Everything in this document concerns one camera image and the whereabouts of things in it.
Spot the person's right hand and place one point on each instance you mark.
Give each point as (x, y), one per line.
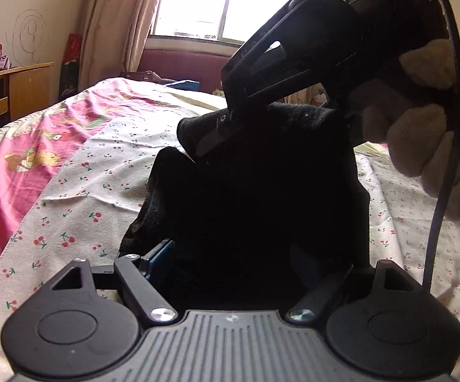
(413, 127)

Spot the blue flat item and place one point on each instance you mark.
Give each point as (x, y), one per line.
(185, 85)

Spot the black pants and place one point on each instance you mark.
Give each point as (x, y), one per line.
(253, 207)

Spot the window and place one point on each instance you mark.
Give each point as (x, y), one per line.
(226, 4)

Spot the beige curtain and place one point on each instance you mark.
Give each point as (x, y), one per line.
(118, 20)

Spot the wooden desk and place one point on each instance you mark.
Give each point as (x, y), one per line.
(19, 83)

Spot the floral bed sheet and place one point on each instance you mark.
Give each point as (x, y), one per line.
(74, 175)

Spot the red bag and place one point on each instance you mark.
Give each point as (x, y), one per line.
(70, 63)

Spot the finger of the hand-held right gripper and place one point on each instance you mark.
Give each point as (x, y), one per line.
(237, 87)

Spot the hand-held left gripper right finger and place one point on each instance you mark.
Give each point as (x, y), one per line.
(327, 291)

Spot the maroon headboard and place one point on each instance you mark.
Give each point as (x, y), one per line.
(182, 61)

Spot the dark brown pouch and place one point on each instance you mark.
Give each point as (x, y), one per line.
(140, 76)

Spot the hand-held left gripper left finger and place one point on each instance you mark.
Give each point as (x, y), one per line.
(159, 255)

